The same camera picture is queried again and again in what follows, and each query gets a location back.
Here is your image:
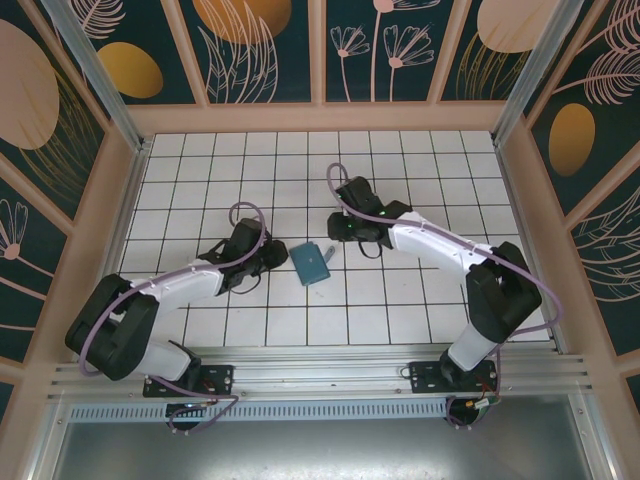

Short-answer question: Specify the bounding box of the blue box with red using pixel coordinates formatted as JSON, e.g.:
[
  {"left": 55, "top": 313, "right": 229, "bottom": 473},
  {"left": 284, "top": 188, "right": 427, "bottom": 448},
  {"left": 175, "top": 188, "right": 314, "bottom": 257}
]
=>
[{"left": 288, "top": 242, "right": 339, "bottom": 288}]

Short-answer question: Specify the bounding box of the grey metal sheet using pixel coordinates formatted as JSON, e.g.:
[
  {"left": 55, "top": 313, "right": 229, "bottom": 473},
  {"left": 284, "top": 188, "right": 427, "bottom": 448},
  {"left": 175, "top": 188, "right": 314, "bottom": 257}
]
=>
[{"left": 49, "top": 418, "right": 601, "bottom": 480}]

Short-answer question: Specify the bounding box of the small wiring connector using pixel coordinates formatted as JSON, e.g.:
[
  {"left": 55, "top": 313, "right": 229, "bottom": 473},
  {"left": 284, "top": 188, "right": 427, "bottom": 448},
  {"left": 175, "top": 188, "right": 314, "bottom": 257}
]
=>
[{"left": 467, "top": 394, "right": 503, "bottom": 414}]

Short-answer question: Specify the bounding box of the black left gripper cable loop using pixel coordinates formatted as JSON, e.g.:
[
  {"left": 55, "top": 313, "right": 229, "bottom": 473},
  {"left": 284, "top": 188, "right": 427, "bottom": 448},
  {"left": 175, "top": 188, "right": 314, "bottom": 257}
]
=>
[{"left": 228, "top": 276, "right": 262, "bottom": 297}]

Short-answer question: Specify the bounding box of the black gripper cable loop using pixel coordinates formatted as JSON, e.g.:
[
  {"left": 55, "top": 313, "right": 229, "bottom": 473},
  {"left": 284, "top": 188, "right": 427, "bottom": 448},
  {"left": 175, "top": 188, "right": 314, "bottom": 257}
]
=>
[
  {"left": 228, "top": 276, "right": 262, "bottom": 297},
  {"left": 356, "top": 238, "right": 385, "bottom": 261}
]

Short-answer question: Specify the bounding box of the black right gripper cable loop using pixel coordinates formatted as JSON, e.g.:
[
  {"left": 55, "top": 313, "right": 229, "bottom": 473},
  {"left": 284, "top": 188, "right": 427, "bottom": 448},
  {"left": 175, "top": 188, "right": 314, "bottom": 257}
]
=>
[{"left": 356, "top": 238, "right": 385, "bottom": 261}]

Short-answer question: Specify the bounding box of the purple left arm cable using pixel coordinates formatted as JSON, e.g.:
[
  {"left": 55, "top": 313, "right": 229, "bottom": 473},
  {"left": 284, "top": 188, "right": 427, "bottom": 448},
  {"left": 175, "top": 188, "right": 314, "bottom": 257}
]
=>
[{"left": 79, "top": 201, "right": 267, "bottom": 435}]

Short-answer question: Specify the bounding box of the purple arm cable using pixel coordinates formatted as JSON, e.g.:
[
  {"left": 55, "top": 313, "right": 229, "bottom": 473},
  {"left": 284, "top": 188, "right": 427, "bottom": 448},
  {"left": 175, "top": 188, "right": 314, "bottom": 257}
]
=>
[
  {"left": 79, "top": 201, "right": 267, "bottom": 435},
  {"left": 325, "top": 161, "right": 561, "bottom": 431}
]

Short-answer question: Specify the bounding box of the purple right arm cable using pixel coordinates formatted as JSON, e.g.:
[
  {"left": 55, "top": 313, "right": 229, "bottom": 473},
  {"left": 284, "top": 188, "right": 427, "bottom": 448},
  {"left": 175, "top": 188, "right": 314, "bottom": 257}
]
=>
[{"left": 325, "top": 161, "right": 561, "bottom": 431}]

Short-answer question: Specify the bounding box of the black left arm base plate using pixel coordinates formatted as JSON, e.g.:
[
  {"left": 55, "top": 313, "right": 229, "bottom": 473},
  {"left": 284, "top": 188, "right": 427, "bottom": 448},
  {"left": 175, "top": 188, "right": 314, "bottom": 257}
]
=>
[{"left": 143, "top": 363, "right": 235, "bottom": 399}]

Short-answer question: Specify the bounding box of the aluminium mounting rail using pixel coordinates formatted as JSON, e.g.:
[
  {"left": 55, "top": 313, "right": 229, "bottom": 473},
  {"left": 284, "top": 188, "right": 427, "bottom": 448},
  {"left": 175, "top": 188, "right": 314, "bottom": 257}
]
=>
[{"left": 47, "top": 344, "right": 596, "bottom": 404}]

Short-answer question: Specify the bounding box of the aluminium side rail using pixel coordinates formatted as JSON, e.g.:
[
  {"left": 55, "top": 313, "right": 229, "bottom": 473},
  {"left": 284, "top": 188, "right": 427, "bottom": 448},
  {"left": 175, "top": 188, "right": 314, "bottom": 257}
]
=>
[
  {"left": 496, "top": 144, "right": 566, "bottom": 354},
  {"left": 77, "top": 147, "right": 151, "bottom": 361}
]

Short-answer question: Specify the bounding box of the slotted grey cable duct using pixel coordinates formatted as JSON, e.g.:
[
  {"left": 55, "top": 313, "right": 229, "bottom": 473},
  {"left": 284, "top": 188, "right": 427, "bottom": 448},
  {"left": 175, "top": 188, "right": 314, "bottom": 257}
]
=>
[{"left": 69, "top": 397, "right": 454, "bottom": 421}]

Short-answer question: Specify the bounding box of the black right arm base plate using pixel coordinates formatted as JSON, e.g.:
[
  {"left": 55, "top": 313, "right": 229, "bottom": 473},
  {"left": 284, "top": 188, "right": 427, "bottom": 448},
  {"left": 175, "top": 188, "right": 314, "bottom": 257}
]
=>
[{"left": 409, "top": 358, "right": 499, "bottom": 396}]

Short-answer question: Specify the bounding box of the aluminium corner post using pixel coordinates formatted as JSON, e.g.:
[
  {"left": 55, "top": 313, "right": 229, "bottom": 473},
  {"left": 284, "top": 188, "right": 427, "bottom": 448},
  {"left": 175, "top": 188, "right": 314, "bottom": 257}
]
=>
[
  {"left": 42, "top": 0, "right": 151, "bottom": 156},
  {"left": 492, "top": 0, "right": 584, "bottom": 146}
]

